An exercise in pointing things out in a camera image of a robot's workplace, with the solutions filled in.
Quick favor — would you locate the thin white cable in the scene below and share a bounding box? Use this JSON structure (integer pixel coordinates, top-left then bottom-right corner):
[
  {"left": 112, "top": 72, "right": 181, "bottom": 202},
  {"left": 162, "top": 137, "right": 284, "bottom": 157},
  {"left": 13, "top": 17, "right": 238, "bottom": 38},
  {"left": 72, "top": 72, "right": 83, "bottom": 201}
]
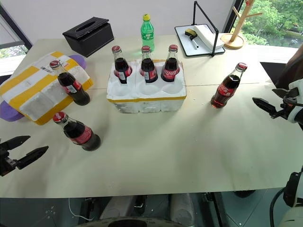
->
[{"left": 68, "top": 198, "right": 89, "bottom": 222}]

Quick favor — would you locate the black-rimmed white tray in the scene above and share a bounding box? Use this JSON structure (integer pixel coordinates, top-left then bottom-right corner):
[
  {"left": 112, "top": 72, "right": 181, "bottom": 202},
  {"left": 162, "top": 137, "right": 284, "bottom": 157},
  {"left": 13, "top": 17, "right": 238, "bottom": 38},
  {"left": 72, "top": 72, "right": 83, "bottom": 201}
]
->
[{"left": 174, "top": 24, "right": 226, "bottom": 58}]

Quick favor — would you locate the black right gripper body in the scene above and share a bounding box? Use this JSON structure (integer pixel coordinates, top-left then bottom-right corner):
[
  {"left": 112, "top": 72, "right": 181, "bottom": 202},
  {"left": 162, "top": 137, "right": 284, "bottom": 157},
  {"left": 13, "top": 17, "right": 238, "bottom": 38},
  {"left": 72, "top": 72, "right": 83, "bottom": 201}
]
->
[{"left": 270, "top": 93, "right": 297, "bottom": 119}]

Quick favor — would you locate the wooden branch rack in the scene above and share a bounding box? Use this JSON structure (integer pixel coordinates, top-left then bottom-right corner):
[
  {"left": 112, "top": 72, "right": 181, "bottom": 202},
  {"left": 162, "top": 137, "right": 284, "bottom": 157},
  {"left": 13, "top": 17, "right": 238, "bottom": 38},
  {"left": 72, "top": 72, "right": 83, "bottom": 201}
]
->
[{"left": 220, "top": 0, "right": 264, "bottom": 50}]

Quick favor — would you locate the dark window frame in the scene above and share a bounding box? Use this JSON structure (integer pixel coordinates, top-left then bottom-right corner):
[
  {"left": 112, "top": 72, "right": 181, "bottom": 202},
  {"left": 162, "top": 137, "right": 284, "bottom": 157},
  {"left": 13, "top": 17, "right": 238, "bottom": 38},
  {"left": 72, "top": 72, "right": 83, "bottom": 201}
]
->
[
  {"left": 226, "top": 0, "right": 240, "bottom": 34},
  {"left": 0, "top": 4, "right": 33, "bottom": 51}
]

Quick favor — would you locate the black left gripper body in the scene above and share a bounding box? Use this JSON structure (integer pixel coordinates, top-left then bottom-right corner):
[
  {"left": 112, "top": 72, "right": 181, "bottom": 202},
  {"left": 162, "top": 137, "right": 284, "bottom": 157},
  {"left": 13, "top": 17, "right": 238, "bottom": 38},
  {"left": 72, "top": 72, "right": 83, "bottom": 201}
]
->
[{"left": 0, "top": 146, "right": 19, "bottom": 177}]

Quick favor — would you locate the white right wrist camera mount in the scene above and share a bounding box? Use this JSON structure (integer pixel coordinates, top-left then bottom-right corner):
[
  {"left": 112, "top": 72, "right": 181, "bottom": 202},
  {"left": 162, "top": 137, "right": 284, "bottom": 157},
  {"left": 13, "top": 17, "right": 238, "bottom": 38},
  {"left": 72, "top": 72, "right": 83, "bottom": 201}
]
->
[{"left": 286, "top": 79, "right": 303, "bottom": 124}]

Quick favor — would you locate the white foam bottle crate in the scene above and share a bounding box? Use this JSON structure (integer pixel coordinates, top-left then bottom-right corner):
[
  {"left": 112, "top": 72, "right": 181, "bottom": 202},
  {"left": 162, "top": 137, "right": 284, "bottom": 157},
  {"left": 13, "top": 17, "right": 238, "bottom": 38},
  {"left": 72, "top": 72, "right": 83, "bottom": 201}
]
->
[{"left": 106, "top": 59, "right": 188, "bottom": 114}]

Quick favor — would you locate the black table leg frame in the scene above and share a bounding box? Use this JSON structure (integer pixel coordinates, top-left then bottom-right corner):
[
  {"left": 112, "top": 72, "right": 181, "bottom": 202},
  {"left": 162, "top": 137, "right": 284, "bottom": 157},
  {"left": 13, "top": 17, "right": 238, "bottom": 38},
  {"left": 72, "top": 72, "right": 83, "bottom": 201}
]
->
[{"left": 201, "top": 190, "right": 232, "bottom": 227}]

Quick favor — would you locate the yellow sponge brush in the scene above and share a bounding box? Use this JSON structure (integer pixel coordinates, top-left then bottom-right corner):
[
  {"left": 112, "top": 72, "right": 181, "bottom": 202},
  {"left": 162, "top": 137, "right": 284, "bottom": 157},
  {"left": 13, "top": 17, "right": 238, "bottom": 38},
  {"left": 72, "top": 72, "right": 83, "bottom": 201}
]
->
[{"left": 185, "top": 28, "right": 200, "bottom": 50}]

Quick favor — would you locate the foam lid with yellow tape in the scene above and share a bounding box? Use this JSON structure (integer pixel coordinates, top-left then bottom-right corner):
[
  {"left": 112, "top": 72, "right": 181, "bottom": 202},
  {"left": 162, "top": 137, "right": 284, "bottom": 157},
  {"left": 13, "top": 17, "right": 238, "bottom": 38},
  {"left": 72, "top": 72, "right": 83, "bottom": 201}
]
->
[{"left": 0, "top": 51, "right": 94, "bottom": 126}]

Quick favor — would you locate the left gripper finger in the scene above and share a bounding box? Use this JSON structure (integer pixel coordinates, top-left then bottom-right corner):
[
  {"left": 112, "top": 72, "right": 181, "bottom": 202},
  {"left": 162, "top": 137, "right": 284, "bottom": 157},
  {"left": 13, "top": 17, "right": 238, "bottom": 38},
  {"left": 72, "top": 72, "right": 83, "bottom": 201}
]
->
[
  {"left": 16, "top": 146, "right": 49, "bottom": 170},
  {"left": 0, "top": 135, "right": 31, "bottom": 151}
]

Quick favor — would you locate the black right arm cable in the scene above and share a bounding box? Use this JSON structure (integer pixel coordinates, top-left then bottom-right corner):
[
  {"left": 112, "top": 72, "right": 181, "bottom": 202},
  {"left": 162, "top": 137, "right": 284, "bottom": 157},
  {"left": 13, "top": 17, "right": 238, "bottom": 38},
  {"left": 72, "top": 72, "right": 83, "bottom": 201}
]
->
[{"left": 269, "top": 188, "right": 286, "bottom": 227}]

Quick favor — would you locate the black metal stand frame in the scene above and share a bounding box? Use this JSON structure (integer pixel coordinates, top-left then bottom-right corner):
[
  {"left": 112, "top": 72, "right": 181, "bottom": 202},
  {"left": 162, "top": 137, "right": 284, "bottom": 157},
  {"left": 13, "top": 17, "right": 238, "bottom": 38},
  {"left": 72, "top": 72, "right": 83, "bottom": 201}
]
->
[{"left": 192, "top": 0, "right": 222, "bottom": 58}]

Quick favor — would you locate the grey rounded shape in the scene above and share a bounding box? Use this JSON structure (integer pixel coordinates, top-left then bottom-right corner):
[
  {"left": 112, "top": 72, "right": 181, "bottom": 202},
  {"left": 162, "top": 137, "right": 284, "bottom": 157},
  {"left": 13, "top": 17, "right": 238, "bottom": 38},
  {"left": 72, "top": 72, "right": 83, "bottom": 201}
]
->
[
  {"left": 98, "top": 195, "right": 143, "bottom": 221},
  {"left": 169, "top": 193, "right": 195, "bottom": 223}
]

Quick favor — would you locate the black tissue box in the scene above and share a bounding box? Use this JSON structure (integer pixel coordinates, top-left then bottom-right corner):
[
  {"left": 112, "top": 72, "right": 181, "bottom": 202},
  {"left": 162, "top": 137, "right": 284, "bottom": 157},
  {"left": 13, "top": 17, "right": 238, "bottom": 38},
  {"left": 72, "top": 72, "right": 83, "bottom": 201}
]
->
[{"left": 62, "top": 16, "right": 115, "bottom": 58}]

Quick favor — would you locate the white folded cloth stack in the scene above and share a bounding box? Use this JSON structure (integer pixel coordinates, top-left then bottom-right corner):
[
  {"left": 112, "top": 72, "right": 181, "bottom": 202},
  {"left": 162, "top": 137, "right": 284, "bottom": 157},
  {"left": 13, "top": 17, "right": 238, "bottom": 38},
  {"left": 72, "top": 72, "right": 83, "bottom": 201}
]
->
[{"left": 194, "top": 24, "right": 224, "bottom": 47}]

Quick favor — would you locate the green plastic soda bottle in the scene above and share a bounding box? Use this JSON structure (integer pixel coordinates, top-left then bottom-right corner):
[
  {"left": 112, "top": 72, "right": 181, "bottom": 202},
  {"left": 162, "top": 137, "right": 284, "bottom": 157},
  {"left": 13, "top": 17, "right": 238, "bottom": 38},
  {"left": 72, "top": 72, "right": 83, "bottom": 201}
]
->
[{"left": 140, "top": 14, "right": 156, "bottom": 53}]

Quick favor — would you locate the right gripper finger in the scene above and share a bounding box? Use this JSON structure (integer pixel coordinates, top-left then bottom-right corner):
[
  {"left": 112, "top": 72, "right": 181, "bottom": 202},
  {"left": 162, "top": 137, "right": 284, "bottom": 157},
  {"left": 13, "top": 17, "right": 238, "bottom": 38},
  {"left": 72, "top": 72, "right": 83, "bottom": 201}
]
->
[
  {"left": 272, "top": 87, "right": 299, "bottom": 98},
  {"left": 252, "top": 97, "right": 278, "bottom": 116}
]

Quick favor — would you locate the dark brown rounded object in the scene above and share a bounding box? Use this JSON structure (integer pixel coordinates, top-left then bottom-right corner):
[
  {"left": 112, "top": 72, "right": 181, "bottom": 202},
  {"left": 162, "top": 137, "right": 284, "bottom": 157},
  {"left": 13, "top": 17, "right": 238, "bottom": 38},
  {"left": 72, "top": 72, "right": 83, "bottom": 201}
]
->
[{"left": 275, "top": 45, "right": 303, "bottom": 91}]

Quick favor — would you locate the glass cola bottle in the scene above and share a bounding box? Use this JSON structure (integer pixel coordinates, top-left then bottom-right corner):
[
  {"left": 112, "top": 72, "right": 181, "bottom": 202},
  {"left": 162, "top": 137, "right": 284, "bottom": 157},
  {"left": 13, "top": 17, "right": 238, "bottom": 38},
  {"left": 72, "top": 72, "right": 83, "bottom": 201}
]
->
[
  {"left": 52, "top": 111, "right": 102, "bottom": 152},
  {"left": 49, "top": 60, "right": 91, "bottom": 106},
  {"left": 111, "top": 45, "right": 133, "bottom": 84},
  {"left": 210, "top": 62, "right": 248, "bottom": 110},
  {"left": 140, "top": 45, "right": 159, "bottom": 84},
  {"left": 160, "top": 44, "right": 180, "bottom": 83}
]

